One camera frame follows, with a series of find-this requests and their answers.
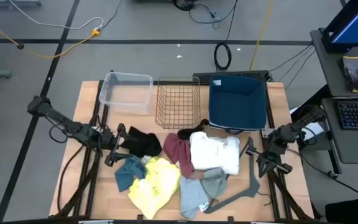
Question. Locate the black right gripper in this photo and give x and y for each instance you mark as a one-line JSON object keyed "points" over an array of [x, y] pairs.
{"points": [[275, 149]]}

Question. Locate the black sock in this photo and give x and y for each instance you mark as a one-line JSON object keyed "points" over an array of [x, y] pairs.
{"points": [[186, 133]]}

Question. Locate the black table clamp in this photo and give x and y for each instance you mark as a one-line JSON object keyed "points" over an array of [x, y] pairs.
{"points": [[230, 219], [140, 218]]}

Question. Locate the grey work gloves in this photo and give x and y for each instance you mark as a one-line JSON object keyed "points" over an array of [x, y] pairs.
{"points": [[353, 74]]}

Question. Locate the white paper sheet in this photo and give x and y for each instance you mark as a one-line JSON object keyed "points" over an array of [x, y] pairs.
{"points": [[314, 129]]}

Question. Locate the maroon cloth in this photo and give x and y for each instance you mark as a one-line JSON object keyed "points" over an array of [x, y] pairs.
{"points": [[179, 152]]}

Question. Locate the grey equipment cart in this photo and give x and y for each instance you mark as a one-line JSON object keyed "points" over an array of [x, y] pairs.
{"points": [[331, 71]]}

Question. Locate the black computer monitor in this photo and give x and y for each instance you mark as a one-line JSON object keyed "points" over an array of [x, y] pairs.
{"points": [[356, 28]]}

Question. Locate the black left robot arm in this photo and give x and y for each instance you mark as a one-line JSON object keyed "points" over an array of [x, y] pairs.
{"points": [[57, 116]]}

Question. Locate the white paper label tag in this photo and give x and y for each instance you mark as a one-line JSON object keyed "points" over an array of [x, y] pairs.
{"points": [[145, 159]]}

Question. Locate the white fluffy towel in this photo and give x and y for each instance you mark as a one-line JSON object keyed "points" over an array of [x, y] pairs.
{"points": [[213, 152]]}

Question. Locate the teal ribbed cloth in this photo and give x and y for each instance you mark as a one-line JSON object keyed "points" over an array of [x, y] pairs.
{"points": [[129, 174]]}

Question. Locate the light grey cloth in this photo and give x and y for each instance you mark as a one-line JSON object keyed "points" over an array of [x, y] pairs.
{"points": [[191, 196]]}

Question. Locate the black round floor plug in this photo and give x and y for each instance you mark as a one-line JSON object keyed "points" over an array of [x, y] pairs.
{"points": [[20, 46]]}

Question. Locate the yellow cloth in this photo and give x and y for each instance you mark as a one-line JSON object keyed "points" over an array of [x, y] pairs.
{"points": [[157, 186]]}

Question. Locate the grey clothes hanger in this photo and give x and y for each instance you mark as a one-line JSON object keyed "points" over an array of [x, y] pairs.
{"points": [[253, 183]]}

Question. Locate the clear plastic bin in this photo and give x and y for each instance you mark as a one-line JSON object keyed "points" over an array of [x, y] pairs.
{"points": [[126, 93]]}

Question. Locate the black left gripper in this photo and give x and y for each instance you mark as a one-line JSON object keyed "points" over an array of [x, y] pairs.
{"points": [[109, 138]]}

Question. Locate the white fabric label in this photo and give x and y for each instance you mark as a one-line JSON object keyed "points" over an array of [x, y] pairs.
{"points": [[204, 207]]}

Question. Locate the black cloth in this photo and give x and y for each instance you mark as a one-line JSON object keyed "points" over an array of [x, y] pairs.
{"points": [[145, 144]]}

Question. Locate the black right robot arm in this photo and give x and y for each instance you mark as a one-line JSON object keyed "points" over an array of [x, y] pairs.
{"points": [[300, 124]]}

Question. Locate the grey-green cloth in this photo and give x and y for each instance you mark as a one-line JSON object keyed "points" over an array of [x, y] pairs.
{"points": [[214, 183]]}

